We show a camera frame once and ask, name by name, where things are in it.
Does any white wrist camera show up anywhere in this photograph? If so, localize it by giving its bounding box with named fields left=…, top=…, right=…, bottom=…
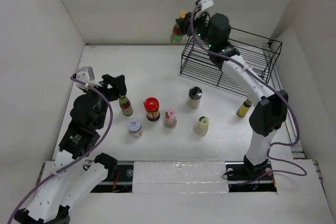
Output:
left=196, top=0, right=214, bottom=12
left=75, top=67, right=95, bottom=84

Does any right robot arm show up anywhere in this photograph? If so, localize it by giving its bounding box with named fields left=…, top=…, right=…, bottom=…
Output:
left=175, top=11, right=288, bottom=181

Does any small yellow brown bottle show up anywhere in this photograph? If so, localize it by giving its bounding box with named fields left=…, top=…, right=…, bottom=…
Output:
left=236, top=98, right=252, bottom=117

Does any red lid dark jar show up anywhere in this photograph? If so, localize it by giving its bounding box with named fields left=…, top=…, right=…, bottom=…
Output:
left=143, top=97, right=160, bottom=122

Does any purple cable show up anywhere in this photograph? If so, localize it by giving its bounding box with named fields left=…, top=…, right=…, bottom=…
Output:
left=190, top=5, right=307, bottom=186
left=6, top=76, right=114, bottom=224

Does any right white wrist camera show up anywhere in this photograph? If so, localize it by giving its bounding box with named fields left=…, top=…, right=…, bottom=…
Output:
left=196, top=0, right=214, bottom=12

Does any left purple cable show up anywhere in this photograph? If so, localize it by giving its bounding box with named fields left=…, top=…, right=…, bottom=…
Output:
left=6, top=76, right=114, bottom=224

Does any black wire rack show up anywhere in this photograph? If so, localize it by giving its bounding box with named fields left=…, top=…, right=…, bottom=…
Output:
left=180, top=28, right=282, bottom=97

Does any pink cap spice shaker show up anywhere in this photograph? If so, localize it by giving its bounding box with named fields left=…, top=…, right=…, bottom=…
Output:
left=164, top=109, right=177, bottom=129

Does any white lid glass jar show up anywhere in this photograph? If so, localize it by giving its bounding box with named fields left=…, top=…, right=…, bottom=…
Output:
left=127, top=119, right=143, bottom=138

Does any yellow cap spice shaker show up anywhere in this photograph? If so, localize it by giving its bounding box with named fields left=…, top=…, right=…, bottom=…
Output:
left=194, top=116, right=209, bottom=136

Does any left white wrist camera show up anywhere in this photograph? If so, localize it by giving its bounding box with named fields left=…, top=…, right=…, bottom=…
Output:
left=75, top=67, right=95, bottom=84

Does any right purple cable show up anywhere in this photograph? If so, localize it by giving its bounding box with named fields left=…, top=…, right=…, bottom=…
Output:
left=190, top=5, right=307, bottom=186

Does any black mounting rail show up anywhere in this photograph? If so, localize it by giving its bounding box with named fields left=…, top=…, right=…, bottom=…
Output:
left=92, top=161, right=277, bottom=194

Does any red green sauce bottle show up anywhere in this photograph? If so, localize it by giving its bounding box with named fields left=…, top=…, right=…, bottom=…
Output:
left=170, top=21, right=184, bottom=44

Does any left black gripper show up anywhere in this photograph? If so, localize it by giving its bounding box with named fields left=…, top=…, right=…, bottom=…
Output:
left=83, top=74, right=126, bottom=128

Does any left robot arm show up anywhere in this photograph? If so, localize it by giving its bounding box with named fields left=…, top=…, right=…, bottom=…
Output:
left=8, top=72, right=127, bottom=223

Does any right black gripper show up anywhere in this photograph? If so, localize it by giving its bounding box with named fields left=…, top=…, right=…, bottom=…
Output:
left=175, top=9, right=215, bottom=49

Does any black cap spice shaker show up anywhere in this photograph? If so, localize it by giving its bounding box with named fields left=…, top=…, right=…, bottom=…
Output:
left=187, top=86, right=203, bottom=109

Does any green label sauce bottle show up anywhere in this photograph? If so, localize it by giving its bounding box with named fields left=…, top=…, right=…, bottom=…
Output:
left=118, top=95, right=133, bottom=116

